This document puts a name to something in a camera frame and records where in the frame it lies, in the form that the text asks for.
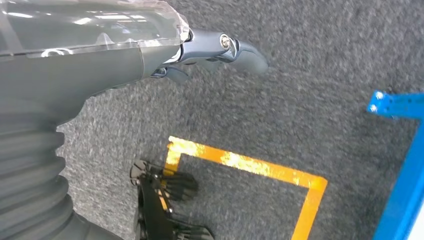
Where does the black robot foot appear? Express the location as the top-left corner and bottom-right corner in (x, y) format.
(129, 158), (216, 240)

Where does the blue steel shelf rack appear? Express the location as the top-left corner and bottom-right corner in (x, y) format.
(366, 90), (424, 240)

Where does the yellow floor tape square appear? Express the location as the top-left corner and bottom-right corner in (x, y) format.
(162, 135), (329, 240)

